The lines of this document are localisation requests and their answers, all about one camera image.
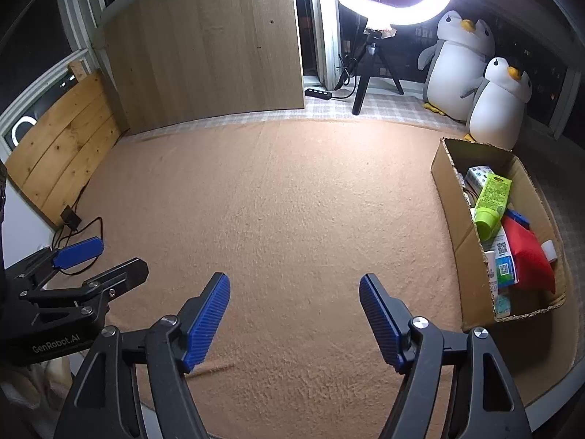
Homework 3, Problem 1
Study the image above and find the large penguin plush toy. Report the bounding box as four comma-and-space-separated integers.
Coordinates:
417, 10, 497, 122

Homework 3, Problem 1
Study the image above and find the light wooden board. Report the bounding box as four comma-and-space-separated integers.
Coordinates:
98, 0, 306, 137

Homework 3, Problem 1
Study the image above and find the red pouch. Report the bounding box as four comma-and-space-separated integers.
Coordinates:
500, 216, 557, 294

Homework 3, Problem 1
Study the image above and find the black adapter cable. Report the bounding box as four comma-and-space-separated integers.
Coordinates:
51, 217, 105, 275

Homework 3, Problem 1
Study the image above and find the small penguin plush toy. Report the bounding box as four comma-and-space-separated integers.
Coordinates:
461, 57, 533, 150

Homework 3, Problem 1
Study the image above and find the black tripod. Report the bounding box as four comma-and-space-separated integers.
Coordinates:
352, 32, 405, 116

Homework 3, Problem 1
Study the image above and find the blue round case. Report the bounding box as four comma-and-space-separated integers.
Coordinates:
505, 209, 531, 232

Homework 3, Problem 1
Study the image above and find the black ring light cable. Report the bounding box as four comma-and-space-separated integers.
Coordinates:
331, 52, 362, 99

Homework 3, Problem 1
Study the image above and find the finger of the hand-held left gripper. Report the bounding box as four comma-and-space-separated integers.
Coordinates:
18, 257, 150, 325
7, 236, 105, 298

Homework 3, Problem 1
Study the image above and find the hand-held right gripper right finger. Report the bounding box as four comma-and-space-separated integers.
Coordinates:
359, 273, 533, 439

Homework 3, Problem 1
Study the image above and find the white cloth bundle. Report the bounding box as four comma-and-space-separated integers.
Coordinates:
0, 357, 74, 421

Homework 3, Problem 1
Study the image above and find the white tissue pack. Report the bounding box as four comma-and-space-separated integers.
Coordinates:
465, 165, 497, 197

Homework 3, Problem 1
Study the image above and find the cardboard box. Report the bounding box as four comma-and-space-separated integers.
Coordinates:
430, 137, 567, 330

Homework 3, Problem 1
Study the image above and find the green tube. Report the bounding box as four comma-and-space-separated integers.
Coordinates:
473, 173, 513, 241

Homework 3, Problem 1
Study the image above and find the white bottle with blue cap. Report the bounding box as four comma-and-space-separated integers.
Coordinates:
483, 251, 513, 317

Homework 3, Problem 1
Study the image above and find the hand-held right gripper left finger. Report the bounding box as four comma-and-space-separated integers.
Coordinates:
54, 272, 231, 439

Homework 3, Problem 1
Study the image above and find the pine plank panel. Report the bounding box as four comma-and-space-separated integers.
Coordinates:
4, 68, 122, 228

